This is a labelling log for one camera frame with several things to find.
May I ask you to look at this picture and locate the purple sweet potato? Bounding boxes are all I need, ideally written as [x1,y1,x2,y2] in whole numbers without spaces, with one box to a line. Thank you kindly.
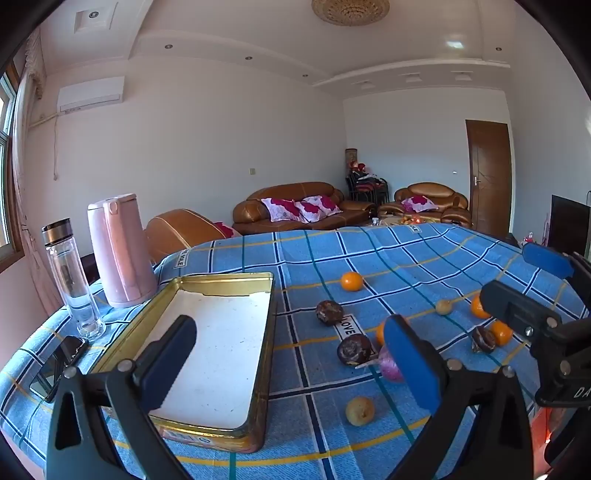
[358,345,407,383]

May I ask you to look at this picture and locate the white air conditioner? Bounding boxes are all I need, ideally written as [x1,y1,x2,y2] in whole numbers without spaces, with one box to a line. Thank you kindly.
[57,76,126,113]

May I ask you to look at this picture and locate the window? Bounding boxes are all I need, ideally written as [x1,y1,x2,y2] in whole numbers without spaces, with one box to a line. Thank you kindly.
[0,65,24,266]

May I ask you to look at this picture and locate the stacked dark chairs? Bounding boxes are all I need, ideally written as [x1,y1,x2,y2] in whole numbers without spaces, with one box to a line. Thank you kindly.
[346,168,389,206]

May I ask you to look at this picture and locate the dark flat panel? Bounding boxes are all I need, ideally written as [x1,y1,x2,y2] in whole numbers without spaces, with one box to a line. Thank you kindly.
[549,195,591,259]

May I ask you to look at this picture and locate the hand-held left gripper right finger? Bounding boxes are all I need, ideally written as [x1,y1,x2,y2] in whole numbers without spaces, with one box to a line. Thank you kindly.
[383,315,534,480]

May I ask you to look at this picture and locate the brown leather armchair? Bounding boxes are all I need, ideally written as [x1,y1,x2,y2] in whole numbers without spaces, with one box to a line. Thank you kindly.
[144,209,243,264]
[378,182,472,229]

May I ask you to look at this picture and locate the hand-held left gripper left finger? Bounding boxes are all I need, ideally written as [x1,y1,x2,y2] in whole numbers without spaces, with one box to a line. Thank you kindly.
[45,315,198,480]

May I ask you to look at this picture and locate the brown leather sofa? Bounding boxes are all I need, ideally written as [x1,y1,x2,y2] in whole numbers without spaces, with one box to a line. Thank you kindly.
[232,182,377,236]

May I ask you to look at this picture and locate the gold metal tin tray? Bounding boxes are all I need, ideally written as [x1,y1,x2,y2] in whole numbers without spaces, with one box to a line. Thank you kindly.
[85,272,278,454]

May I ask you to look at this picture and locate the round ceiling lamp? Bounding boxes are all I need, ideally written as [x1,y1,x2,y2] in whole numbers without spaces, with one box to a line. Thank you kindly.
[311,0,390,26]

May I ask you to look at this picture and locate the tan round fruit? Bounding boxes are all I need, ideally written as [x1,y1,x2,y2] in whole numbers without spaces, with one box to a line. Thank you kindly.
[346,396,376,426]

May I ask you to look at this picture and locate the coffee table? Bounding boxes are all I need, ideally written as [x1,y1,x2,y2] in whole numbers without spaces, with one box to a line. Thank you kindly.
[365,213,439,228]

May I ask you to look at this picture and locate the brown wooden door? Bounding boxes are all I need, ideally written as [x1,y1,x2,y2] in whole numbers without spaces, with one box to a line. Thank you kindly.
[465,119,512,238]

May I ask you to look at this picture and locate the sheer curtain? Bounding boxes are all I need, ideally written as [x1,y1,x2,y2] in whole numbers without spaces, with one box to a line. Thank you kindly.
[11,30,58,287]

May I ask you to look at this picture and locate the blue plaid tablecloth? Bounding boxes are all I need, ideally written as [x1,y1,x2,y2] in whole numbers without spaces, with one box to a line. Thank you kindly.
[0,223,591,480]

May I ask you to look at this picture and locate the black smartphone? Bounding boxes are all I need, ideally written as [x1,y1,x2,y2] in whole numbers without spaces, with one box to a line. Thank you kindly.
[29,336,90,401]

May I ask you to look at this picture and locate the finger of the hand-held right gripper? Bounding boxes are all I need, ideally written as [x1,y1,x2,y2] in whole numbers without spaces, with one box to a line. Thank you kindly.
[523,242,591,319]
[480,279,561,344]

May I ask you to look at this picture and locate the clear glass bottle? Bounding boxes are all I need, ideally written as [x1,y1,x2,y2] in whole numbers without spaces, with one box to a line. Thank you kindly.
[41,218,107,341]

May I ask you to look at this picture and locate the pink electric kettle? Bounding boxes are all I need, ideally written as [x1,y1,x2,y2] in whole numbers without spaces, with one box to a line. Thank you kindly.
[88,194,158,308]

